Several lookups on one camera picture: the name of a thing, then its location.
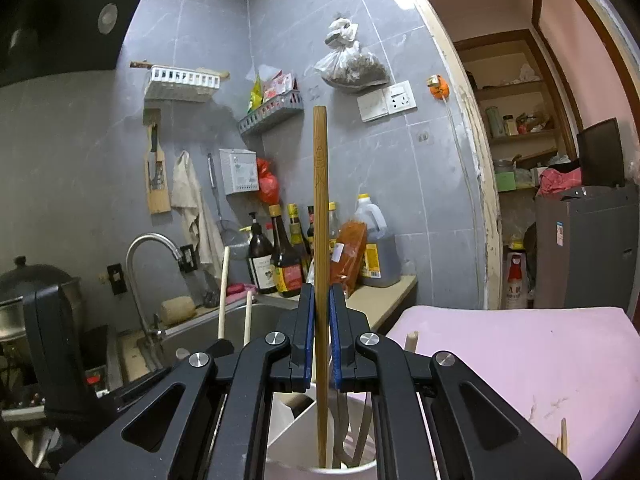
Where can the wooden knife holder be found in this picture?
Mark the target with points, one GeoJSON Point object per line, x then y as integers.
{"type": "Point", "coordinates": [159, 200]}

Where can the clear bag of dried goods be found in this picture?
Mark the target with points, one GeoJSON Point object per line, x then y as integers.
{"type": "Point", "coordinates": [352, 67]}

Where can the red packet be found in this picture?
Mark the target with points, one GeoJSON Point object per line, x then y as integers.
{"type": "Point", "coordinates": [279, 85]}

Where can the yellow green packet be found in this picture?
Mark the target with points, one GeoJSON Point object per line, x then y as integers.
{"type": "Point", "coordinates": [256, 95]}

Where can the beige hanging towel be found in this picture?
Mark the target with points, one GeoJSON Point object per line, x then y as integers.
{"type": "Point", "coordinates": [187, 195]}

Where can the white wall rack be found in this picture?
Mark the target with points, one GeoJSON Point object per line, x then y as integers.
{"type": "Point", "coordinates": [182, 82]}

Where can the black range hood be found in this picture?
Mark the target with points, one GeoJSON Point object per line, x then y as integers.
{"type": "Point", "coordinates": [55, 15]}

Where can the stainless steel sink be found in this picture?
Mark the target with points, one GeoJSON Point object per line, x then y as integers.
{"type": "Point", "coordinates": [270, 320]}

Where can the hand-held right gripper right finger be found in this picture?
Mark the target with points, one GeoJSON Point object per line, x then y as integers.
{"type": "Point", "coordinates": [335, 330]}

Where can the white wall switch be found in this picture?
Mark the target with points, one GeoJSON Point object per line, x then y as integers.
{"type": "Point", "coordinates": [372, 105]}

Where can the kitchen cleaver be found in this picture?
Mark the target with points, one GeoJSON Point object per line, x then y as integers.
{"type": "Point", "coordinates": [152, 120]}

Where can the plastic cooking oil jug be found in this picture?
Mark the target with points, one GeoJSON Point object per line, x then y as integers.
{"type": "Point", "coordinates": [377, 255]}

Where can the metal faucet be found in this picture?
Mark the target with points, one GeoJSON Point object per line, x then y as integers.
{"type": "Point", "coordinates": [137, 280]}

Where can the grey refrigerator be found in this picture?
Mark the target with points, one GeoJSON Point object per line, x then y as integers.
{"type": "Point", "coordinates": [585, 250]}

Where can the grey wall shelf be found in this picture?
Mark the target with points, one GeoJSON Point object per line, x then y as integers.
{"type": "Point", "coordinates": [272, 115]}

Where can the white wall box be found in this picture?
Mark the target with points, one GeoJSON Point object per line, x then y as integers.
{"type": "Point", "coordinates": [239, 172]}

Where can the black wall socket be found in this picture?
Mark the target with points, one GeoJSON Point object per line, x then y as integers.
{"type": "Point", "coordinates": [116, 278]}

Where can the orange wall hook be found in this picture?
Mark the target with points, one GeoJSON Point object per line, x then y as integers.
{"type": "Point", "coordinates": [438, 87]}

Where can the white door frame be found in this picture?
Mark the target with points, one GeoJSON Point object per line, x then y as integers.
{"type": "Point", "coordinates": [475, 160]}

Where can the orange snack packet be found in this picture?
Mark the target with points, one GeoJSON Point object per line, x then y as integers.
{"type": "Point", "coordinates": [350, 255]}

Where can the small dark sauce bottle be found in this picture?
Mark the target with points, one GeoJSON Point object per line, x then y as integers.
{"type": "Point", "coordinates": [310, 225]}

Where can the red plastic bag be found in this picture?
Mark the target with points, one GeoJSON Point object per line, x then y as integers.
{"type": "Point", "coordinates": [268, 185]}

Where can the metal strainer ladle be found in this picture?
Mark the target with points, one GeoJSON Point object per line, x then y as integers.
{"type": "Point", "coordinates": [232, 240]}

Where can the pink sponge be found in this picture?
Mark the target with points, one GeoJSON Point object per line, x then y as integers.
{"type": "Point", "coordinates": [240, 292]}

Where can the white wall socket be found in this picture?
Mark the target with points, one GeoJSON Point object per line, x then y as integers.
{"type": "Point", "coordinates": [401, 95]}

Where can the yellow cap dark bottle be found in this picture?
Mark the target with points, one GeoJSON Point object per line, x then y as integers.
{"type": "Point", "coordinates": [298, 232]}

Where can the brown wooden chopstick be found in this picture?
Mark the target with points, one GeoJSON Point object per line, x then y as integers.
{"type": "Point", "coordinates": [320, 185]}
{"type": "Point", "coordinates": [565, 437]}

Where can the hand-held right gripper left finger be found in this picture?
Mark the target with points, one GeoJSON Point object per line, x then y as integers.
{"type": "Point", "coordinates": [310, 330]}

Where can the pink floral tablecloth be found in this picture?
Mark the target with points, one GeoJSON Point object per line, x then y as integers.
{"type": "Point", "coordinates": [500, 360]}

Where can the metal pot with lid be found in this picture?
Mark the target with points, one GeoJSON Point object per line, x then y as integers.
{"type": "Point", "coordinates": [35, 290]}

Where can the light wooden chopstick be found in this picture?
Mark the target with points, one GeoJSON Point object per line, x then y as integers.
{"type": "Point", "coordinates": [223, 290]}
{"type": "Point", "coordinates": [411, 342]}
{"type": "Point", "coordinates": [248, 317]}

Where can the yellow sponge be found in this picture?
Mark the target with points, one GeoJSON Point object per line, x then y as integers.
{"type": "Point", "coordinates": [177, 310]}

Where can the wooden shelf unit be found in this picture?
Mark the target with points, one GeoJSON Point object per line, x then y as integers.
{"type": "Point", "coordinates": [515, 95]}

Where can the black scrubber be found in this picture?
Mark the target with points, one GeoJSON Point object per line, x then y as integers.
{"type": "Point", "coordinates": [212, 290]}

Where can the white plastic utensil holder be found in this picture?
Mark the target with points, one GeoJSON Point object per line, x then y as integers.
{"type": "Point", "coordinates": [295, 435]}

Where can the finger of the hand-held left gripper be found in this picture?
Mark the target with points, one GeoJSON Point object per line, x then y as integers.
{"type": "Point", "coordinates": [225, 347]}

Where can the green container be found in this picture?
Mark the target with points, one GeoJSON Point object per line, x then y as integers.
{"type": "Point", "coordinates": [505, 181]}

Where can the clear yellow cap bottle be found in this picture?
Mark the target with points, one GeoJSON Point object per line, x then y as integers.
{"type": "Point", "coordinates": [333, 225]}

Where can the red and white bottle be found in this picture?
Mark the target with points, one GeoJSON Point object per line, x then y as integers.
{"type": "Point", "coordinates": [516, 282]}

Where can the red label soy sauce bottle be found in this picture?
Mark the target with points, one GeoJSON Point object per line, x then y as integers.
{"type": "Point", "coordinates": [287, 270]}

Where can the pink cloth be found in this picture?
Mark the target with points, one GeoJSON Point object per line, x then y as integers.
{"type": "Point", "coordinates": [560, 180]}

